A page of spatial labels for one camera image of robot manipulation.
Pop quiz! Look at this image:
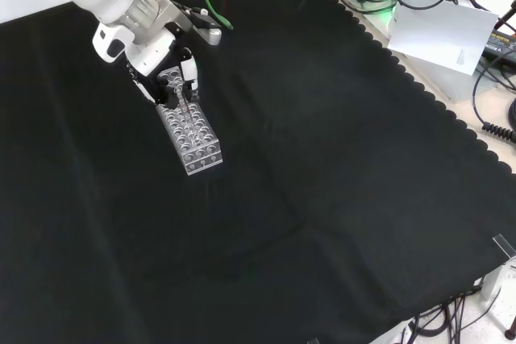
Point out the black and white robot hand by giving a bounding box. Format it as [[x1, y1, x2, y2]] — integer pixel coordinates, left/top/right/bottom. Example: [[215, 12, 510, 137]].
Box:
[[91, 23, 202, 110]]

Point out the black cable bundle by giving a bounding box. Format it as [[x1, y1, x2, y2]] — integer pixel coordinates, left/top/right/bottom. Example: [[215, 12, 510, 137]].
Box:
[[406, 275, 509, 344]]

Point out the pale grey support box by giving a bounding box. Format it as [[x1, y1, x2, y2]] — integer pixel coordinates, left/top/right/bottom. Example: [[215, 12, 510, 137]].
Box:
[[427, 57, 476, 102]]

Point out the clear acrylic clip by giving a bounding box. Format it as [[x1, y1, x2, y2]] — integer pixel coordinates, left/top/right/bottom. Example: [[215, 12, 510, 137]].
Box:
[[492, 232, 516, 259]]

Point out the clear acrylic test tube rack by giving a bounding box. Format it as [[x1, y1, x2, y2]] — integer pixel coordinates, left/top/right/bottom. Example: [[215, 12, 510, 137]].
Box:
[[155, 65, 225, 177]]

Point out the coiled black cable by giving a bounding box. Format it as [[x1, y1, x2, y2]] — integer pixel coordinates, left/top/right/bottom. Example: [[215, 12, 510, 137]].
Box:
[[481, 97, 516, 143]]

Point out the clear glass test tube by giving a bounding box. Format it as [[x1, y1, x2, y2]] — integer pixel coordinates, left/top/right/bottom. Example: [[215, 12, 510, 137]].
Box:
[[172, 84, 199, 142]]

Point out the black bench cloth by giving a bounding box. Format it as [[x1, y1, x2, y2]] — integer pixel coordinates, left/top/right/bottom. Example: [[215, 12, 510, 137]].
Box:
[[0, 0, 516, 344]]

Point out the black power adapter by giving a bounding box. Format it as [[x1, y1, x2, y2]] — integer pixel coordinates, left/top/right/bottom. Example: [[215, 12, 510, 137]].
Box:
[[482, 23, 516, 64]]

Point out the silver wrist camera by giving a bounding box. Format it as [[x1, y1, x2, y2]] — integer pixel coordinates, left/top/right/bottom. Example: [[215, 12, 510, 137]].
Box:
[[188, 6, 223, 47]]

